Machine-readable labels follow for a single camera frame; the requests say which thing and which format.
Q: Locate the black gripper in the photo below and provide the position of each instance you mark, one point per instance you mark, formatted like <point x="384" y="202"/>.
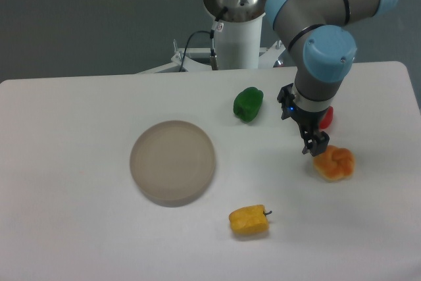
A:
<point x="307" y="114"/>

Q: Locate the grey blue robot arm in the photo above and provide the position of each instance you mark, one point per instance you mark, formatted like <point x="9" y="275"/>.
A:
<point x="313" y="33"/>

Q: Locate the red pepper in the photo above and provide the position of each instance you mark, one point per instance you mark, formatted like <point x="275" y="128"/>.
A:
<point x="328" y="118"/>

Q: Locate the green pepper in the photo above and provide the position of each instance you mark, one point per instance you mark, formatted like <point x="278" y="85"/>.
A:
<point x="247" y="104"/>

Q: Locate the yellow pepper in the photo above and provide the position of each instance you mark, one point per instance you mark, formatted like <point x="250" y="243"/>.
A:
<point x="249" y="220"/>

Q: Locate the knotted bread roll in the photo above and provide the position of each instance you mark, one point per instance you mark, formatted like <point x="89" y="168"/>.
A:
<point x="336" y="163"/>

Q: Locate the beige round plate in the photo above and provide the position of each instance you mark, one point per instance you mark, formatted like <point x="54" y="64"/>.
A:
<point x="173" y="163"/>

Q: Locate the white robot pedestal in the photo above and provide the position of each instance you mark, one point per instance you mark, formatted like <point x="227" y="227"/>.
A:
<point x="235" y="33"/>

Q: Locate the white metal base frame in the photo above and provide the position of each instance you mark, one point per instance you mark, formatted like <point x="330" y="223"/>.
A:
<point x="198" y="60"/>

